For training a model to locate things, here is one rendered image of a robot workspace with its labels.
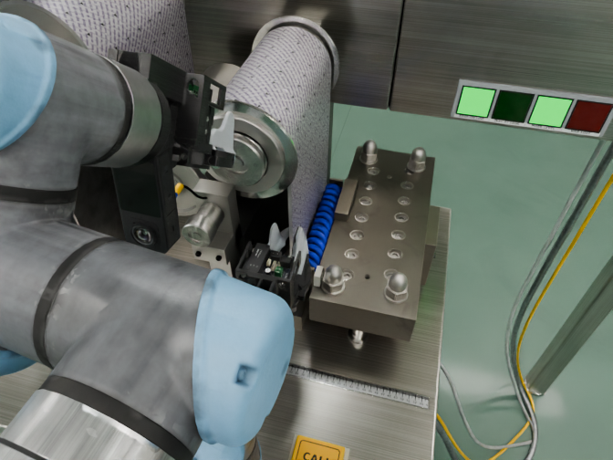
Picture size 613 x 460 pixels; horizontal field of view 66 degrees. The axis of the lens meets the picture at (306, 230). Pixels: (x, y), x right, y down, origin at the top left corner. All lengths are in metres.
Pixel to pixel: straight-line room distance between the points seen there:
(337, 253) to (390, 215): 0.13
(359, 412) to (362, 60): 0.58
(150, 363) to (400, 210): 0.69
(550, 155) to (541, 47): 2.18
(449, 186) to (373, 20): 1.82
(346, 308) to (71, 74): 0.53
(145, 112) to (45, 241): 0.12
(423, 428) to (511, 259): 1.61
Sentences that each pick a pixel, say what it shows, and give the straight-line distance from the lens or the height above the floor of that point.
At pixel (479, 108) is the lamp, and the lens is 0.89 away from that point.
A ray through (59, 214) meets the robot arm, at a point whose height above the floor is 1.43.
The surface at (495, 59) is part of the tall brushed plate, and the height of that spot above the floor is 1.26.
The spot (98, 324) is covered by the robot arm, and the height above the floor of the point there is 1.43.
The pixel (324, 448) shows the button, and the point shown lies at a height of 0.92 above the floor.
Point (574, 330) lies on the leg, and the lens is 1.63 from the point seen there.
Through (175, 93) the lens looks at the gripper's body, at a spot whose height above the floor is 1.41.
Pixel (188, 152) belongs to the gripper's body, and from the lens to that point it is 0.43.
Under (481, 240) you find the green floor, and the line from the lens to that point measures 2.34.
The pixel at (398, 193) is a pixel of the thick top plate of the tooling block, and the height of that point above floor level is 1.03.
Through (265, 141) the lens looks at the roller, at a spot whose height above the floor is 1.28.
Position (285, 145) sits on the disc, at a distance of 0.58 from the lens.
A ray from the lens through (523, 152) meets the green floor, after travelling 2.97.
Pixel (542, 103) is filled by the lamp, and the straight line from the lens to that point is 0.89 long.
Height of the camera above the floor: 1.61
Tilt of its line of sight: 46 degrees down
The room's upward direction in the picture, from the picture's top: straight up
